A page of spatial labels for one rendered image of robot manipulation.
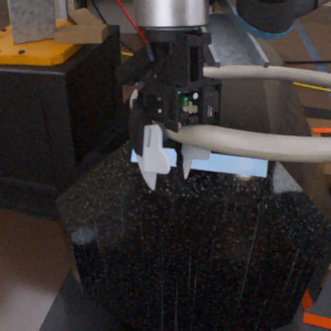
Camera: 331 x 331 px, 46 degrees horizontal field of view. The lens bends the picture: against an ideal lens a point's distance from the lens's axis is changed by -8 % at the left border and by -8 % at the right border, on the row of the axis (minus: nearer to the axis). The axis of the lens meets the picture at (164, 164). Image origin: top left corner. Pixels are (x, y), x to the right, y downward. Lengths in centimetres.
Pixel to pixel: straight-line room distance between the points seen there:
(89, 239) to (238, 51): 61
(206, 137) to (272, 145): 8
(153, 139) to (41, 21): 129
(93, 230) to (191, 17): 72
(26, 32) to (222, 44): 97
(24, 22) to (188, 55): 135
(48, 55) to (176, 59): 114
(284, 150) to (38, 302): 134
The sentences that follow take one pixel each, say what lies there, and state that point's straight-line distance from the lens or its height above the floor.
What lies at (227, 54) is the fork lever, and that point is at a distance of 100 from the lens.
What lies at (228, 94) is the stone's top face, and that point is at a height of 80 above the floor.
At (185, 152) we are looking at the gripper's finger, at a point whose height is 99.
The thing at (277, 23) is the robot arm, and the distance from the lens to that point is 58.
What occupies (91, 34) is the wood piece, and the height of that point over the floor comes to 82.
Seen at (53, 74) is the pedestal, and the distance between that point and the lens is 153.
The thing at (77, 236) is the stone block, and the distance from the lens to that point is 110.
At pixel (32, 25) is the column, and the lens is 176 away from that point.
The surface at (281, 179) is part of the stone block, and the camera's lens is 95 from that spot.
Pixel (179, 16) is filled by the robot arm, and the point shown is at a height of 119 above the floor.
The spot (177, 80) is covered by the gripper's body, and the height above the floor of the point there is 112.
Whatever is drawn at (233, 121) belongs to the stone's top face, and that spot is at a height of 80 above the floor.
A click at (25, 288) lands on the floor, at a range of 172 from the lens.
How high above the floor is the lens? 132
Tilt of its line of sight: 36 degrees down
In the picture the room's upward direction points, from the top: straight up
